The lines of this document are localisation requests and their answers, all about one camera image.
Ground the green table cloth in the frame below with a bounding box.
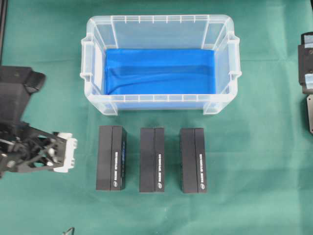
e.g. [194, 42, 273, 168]
[0, 0, 313, 235]

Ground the blue cloth liner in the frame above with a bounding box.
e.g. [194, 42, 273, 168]
[103, 49, 216, 95]

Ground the black camera box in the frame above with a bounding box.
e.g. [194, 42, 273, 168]
[96, 125, 127, 191]
[179, 128, 207, 193]
[139, 127, 165, 193]

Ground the clear plastic storage case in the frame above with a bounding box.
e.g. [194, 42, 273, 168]
[80, 15, 242, 116]

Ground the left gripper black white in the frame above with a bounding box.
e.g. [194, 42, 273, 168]
[0, 122, 77, 174]

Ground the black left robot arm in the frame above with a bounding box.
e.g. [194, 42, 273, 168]
[0, 66, 77, 175]

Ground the black frame rail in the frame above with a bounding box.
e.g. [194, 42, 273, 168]
[0, 0, 8, 64]

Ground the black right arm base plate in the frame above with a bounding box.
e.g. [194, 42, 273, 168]
[305, 93, 313, 134]

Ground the thin metal wire hook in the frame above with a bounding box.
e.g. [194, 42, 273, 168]
[62, 227, 75, 235]

